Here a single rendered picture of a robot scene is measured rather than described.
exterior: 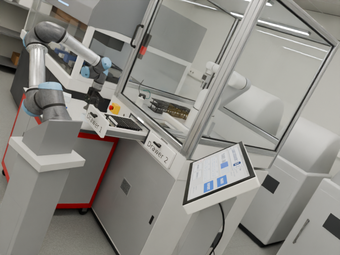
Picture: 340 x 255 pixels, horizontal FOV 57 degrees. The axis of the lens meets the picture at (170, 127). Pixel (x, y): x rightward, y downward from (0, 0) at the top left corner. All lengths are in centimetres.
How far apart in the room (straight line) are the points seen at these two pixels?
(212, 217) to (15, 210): 102
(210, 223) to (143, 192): 74
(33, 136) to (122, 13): 151
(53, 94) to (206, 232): 102
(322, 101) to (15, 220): 421
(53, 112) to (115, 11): 136
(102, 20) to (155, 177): 140
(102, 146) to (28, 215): 78
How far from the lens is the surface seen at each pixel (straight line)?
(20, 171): 181
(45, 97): 172
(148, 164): 212
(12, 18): 609
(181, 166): 188
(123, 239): 233
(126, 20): 287
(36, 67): 194
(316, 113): 499
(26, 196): 179
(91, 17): 274
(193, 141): 183
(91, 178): 248
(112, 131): 201
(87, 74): 217
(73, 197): 252
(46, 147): 168
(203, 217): 151
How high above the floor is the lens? 152
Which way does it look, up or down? 14 degrees down
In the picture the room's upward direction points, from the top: 24 degrees clockwise
